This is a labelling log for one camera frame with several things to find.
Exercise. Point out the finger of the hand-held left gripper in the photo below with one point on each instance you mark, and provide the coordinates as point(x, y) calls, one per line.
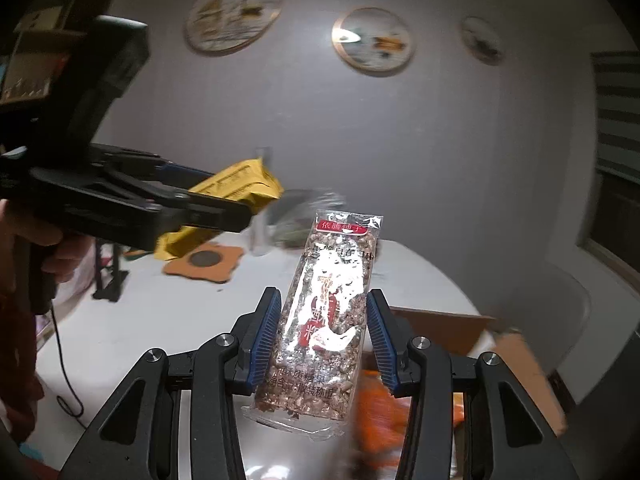
point(187, 169)
point(215, 215)

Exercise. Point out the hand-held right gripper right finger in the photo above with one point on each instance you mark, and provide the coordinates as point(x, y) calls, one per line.
point(382, 345)

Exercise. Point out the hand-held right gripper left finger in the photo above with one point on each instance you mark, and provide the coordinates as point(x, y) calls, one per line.
point(265, 340)

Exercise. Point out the yellow snack packet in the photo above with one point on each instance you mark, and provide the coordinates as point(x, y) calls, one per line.
point(240, 180)

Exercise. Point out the large orange snack packet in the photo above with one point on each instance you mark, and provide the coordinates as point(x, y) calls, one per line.
point(385, 410)

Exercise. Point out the brown cardboard box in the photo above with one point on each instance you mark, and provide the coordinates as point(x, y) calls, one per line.
point(450, 330)

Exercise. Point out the brown nut bar packet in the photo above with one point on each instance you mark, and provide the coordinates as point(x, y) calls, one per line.
point(325, 280)

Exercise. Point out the person's left forearm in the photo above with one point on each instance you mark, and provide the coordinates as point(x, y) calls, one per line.
point(17, 360)

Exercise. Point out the person's left hand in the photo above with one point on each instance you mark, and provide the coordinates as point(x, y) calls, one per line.
point(70, 255)

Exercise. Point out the wooden coaster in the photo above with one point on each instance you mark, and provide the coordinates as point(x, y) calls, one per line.
point(220, 267)

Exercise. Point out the clear printed plastic bag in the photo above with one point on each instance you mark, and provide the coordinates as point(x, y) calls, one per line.
point(300, 215)

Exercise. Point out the black folding stand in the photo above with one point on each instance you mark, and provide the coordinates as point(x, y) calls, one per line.
point(110, 280)

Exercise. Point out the white plastic chair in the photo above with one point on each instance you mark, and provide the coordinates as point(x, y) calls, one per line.
point(565, 305)

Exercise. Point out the window blind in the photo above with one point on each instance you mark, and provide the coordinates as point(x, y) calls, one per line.
point(617, 110)

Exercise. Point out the large round wall plate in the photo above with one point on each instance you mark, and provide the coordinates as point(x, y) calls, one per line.
point(232, 12)

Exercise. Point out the wooden wall shelf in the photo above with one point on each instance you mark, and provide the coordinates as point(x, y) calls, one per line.
point(40, 25)

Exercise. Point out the gold rimmed wall plate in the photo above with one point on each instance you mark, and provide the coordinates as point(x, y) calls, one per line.
point(372, 40)

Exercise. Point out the small round wall plate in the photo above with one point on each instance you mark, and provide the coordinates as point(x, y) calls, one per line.
point(482, 40)

